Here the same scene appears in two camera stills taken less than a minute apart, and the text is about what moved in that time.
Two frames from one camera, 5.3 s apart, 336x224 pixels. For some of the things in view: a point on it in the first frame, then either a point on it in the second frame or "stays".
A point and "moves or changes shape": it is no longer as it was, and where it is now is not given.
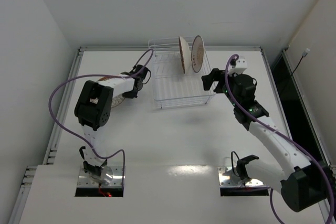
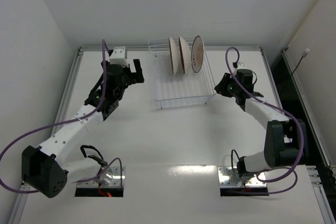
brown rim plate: [117, 99] moves or changes shape
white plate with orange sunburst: [198, 54] stays
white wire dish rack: [172, 87] stays
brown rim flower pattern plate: [185, 55] stays
